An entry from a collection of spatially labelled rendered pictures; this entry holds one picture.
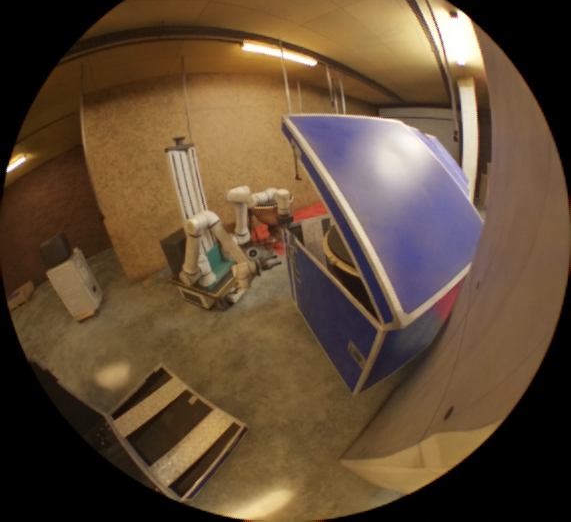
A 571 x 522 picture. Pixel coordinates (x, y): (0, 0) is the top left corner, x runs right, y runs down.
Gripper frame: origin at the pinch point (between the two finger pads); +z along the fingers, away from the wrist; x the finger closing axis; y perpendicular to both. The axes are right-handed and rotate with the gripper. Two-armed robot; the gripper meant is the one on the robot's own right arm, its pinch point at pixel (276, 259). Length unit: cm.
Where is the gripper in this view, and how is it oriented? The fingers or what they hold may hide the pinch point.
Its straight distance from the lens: 150.3
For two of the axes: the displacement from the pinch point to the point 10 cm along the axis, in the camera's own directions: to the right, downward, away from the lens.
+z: 9.4, -2.4, 2.5
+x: -3.3, -3.7, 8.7
